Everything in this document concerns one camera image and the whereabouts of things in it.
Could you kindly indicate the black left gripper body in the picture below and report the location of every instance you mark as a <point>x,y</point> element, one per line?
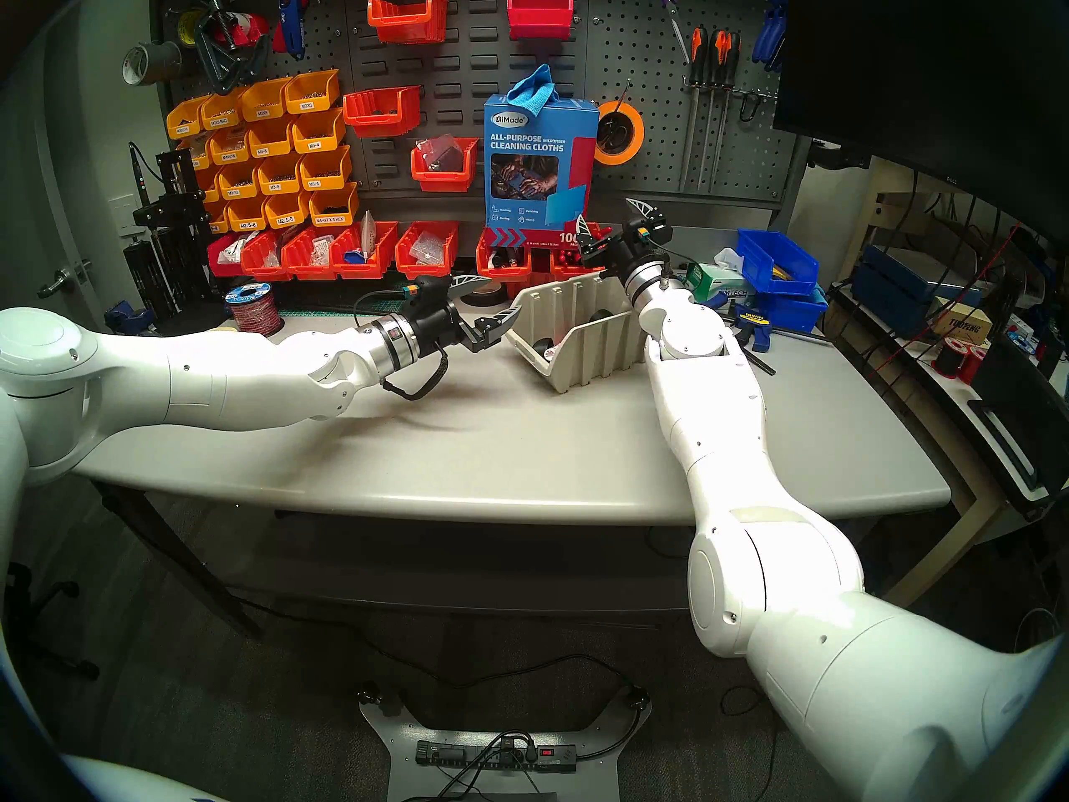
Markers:
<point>438,316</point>

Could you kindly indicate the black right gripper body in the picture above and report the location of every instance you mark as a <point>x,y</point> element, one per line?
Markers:
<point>639,249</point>

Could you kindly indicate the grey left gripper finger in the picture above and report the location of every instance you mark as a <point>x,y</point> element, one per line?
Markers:
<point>499,324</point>
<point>472,285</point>

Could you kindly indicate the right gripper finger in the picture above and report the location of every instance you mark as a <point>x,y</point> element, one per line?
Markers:
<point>641,208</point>
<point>587,230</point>

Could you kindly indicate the blue cleaning cloths box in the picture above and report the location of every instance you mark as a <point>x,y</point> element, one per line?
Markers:
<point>539,182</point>

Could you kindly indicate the beige plastic storage bin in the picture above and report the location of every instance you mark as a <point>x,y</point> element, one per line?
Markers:
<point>597,353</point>

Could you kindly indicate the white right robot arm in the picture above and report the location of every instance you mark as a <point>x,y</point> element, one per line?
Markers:
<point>752,558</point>

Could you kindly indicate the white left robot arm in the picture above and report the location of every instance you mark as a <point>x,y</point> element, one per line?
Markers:
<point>209,383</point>

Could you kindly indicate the green white Kimtech wipes box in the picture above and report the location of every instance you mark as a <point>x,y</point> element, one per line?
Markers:
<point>722,284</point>

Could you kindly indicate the brown cardboard box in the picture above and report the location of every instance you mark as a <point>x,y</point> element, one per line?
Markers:
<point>960,324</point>

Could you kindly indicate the clear plastic parts bag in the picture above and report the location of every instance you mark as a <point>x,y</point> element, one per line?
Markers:
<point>321,249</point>
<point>428,246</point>

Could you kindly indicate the orange tape roll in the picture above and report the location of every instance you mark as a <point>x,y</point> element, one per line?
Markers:
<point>639,134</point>

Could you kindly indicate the green cutting mat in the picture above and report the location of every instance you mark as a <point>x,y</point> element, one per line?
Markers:
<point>330,302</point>

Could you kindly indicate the clear bag with leaflet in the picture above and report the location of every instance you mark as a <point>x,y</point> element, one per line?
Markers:
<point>367,230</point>

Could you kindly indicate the blue plastic bin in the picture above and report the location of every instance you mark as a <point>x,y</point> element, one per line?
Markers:
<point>797,312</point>
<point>777,261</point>

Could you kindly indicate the blue bar clamp yellow label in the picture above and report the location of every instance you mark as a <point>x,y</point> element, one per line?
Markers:
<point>756,324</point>

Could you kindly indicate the clear bag of parts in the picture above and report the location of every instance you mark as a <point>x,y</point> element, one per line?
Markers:
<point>436,150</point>

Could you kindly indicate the blue microfibre cloth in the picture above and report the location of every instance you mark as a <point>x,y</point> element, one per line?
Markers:
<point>534,90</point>

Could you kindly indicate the orange bin labelled HEX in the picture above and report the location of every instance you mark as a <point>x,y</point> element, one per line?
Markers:
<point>332,209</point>

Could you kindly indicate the orange black screwdriver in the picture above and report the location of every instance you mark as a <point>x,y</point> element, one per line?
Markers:
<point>718,57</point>
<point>697,53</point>
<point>732,57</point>

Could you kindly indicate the orange bin labelled M2.5-5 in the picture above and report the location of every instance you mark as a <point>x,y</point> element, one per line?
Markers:
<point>286,214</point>

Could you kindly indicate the orange bin labelled M3-6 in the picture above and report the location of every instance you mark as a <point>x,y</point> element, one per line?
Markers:
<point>324,173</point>

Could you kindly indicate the orange bin labelled M3-8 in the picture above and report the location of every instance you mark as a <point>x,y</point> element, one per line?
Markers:
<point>278,178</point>

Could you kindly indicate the orange bin labelled M3-4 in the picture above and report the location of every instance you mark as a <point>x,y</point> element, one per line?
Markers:
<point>317,135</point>

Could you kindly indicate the orange bin labelled M2.5-6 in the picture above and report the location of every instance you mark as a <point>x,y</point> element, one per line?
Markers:
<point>246,219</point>

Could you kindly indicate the dark grey pegboard panel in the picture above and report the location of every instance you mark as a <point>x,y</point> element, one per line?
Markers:
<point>468,48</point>

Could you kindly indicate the white plastic parts bag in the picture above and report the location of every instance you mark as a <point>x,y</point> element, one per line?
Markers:
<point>231,247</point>

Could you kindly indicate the dark red shelf bin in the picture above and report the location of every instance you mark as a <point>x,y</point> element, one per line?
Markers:
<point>220,267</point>

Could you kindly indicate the blue spring clamp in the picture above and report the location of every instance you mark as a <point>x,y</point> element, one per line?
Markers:
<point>772,23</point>

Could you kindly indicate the orange parts bin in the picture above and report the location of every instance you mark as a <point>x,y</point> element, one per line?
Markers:
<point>209,151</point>
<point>213,188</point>
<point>220,221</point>

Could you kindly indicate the orange bin labelled M3-12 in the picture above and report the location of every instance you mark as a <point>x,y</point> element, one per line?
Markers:
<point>236,184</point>

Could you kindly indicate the orange bin labelled M4-6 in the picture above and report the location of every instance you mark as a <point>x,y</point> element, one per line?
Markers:
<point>269,142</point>

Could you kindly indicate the dark blue case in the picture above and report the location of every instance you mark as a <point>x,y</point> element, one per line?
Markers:
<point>885,278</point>

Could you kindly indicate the orange bin labelled M3X6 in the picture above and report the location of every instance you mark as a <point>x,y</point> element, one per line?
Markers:
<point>311,96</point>

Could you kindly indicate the orange bin labelled M4X4X6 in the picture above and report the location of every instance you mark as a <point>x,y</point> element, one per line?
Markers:
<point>228,149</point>

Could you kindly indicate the black press stand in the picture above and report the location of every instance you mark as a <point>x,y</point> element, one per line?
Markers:
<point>171,200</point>

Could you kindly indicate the black tool rack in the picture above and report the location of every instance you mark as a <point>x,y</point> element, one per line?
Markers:
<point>150,266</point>

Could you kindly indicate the orange bin labelled M3X8 BAD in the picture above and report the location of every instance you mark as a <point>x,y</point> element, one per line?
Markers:
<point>223,113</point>

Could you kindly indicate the black monitor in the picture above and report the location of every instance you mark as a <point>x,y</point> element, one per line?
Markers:
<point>919,73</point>

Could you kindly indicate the dark grey C-clamp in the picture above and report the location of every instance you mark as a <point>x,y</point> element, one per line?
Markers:
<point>259,57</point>
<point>213,61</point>

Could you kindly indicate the blue bench vise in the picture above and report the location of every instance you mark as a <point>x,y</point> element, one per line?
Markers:
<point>125,317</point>

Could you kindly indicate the orange bin labelled M3X5X4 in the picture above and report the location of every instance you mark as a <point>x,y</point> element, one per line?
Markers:
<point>185,121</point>

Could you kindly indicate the black soldering pen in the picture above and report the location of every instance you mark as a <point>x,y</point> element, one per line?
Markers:
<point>138,172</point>

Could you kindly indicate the red tape roll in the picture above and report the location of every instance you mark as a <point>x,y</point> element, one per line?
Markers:
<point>246,27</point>

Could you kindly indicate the black table leg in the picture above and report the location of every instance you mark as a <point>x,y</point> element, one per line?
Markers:
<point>188,571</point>

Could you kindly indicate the yellow tape roll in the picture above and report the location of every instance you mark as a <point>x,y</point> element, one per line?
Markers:
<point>185,27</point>

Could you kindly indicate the black power strip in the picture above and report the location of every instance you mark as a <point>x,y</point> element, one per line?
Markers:
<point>497,756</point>

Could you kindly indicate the orange-red wall bin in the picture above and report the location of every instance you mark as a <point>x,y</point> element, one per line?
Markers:
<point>382,114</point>
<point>443,178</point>
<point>407,22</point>

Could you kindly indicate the black monitor mount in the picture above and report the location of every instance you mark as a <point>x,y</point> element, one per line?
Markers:
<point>835,153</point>

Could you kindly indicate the crimson wall bin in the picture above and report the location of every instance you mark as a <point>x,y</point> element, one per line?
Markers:
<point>540,17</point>

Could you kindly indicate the white light switch plate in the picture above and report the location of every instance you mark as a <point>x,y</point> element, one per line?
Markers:
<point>121,213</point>

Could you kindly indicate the grey duct tape roll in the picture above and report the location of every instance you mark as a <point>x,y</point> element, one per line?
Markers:
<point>150,63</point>

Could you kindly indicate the glass door grey frame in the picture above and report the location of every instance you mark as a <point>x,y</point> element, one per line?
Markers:
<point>50,182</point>

